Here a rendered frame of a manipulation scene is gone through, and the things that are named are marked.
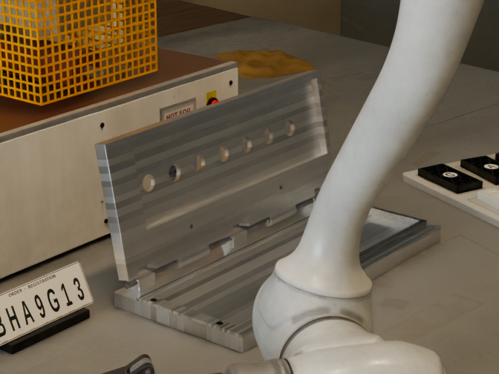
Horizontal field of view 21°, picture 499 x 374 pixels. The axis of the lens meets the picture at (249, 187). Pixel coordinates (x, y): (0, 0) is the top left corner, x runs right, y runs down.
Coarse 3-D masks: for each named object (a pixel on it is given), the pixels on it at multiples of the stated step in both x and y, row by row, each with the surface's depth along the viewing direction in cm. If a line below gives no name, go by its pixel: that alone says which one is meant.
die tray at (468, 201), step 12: (492, 156) 222; (456, 168) 216; (408, 180) 212; (420, 180) 211; (432, 192) 208; (444, 192) 206; (468, 192) 206; (456, 204) 203; (468, 204) 201; (480, 204) 201; (480, 216) 198; (492, 216) 197
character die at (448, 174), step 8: (424, 168) 213; (432, 168) 213; (440, 168) 214; (448, 168) 213; (424, 176) 212; (432, 176) 210; (440, 176) 210; (448, 176) 209; (456, 176) 209; (464, 176) 210; (440, 184) 208; (448, 184) 207; (456, 184) 207; (464, 184) 206; (472, 184) 206; (480, 184) 207; (456, 192) 205
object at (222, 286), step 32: (256, 224) 187; (288, 224) 191; (384, 224) 191; (224, 256) 179; (256, 256) 180; (384, 256) 179; (128, 288) 168; (160, 288) 170; (192, 288) 170; (224, 288) 170; (256, 288) 170; (160, 320) 165; (192, 320) 162; (224, 320) 162
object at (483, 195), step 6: (480, 192) 203; (486, 192) 203; (492, 192) 203; (498, 192) 203; (480, 198) 203; (486, 198) 201; (492, 198) 200; (498, 198) 201; (492, 204) 200; (498, 204) 199
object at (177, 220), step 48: (240, 96) 183; (288, 96) 192; (96, 144) 164; (144, 144) 170; (192, 144) 177; (240, 144) 184; (288, 144) 192; (144, 192) 170; (192, 192) 177; (240, 192) 183; (288, 192) 191; (144, 240) 169; (192, 240) 176
